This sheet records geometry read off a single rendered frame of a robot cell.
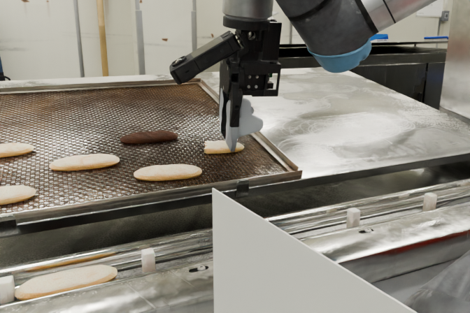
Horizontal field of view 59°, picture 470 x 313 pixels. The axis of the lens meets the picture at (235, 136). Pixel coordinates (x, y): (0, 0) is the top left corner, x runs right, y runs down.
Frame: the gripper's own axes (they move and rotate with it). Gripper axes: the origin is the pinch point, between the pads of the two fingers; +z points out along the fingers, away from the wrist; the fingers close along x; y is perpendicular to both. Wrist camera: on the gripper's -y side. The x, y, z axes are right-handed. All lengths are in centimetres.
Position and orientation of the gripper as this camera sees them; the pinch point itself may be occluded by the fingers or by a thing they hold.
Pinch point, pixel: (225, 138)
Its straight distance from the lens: 70.2
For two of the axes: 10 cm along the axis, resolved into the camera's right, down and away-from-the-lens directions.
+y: 9.7, -0.4, 2.4
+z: -0.7, 9.1, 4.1
